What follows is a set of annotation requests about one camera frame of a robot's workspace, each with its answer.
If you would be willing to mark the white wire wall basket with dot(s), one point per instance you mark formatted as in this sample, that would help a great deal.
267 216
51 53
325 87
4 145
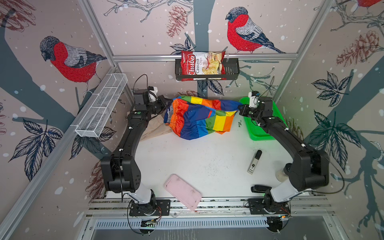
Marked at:
99 112

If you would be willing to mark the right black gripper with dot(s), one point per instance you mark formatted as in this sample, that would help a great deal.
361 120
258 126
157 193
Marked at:
243 111

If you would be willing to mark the multicoloured shorts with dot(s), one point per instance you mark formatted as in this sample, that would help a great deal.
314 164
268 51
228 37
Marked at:
193 117

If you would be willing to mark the green plastic basket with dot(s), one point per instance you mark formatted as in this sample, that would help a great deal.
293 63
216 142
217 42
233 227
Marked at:
262 132

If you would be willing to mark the pink plastic tray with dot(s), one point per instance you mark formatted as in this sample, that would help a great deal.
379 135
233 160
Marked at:
183 192

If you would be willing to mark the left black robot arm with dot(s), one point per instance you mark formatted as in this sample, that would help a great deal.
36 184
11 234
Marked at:
120 171

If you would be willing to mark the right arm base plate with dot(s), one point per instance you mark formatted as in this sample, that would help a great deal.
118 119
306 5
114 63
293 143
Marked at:
259 206

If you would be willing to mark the beige shorts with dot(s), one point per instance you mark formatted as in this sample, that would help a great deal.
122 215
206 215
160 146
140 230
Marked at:
155 128

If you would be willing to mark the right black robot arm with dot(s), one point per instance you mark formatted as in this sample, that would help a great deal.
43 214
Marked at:
310 167

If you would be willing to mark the white round cup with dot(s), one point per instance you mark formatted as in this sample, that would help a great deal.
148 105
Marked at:
281 176

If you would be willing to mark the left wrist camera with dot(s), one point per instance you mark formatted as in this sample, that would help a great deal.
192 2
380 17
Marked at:
151 94

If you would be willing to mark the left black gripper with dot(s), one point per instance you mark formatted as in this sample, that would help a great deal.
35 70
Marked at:
161 100

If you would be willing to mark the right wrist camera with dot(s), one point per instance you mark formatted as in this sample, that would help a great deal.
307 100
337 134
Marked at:
254 99

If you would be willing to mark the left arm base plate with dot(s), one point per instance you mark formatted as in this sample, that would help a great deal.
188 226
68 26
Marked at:
153 209

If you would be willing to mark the small black device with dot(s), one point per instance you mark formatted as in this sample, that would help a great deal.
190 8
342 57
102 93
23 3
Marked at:
260 189

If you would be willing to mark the black wire wall basket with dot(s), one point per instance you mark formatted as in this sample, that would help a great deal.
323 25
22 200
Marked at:
231 67

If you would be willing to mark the red cassava chips bag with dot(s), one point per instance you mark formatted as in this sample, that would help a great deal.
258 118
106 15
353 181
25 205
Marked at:
202 63

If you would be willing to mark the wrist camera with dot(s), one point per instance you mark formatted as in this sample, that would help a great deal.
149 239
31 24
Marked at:
254 99
151 94

